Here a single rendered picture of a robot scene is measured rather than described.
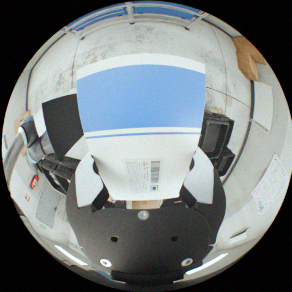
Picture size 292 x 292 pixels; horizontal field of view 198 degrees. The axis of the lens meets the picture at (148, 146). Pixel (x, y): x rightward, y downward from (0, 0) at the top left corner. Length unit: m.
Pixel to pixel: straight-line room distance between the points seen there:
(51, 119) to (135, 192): 0.44
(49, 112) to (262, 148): 2.96
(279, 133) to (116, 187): 2.56
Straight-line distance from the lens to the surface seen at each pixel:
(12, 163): 0.51
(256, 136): 2.67
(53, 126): 0.49
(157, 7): 1.54
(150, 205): 1.13
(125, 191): 0.16
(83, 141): 0.73
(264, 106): 2.52
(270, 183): 2.64
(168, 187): 0.15
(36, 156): 0.61
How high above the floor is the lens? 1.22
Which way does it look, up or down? 58 degrees down
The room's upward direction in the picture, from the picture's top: 175 degrees clockwise
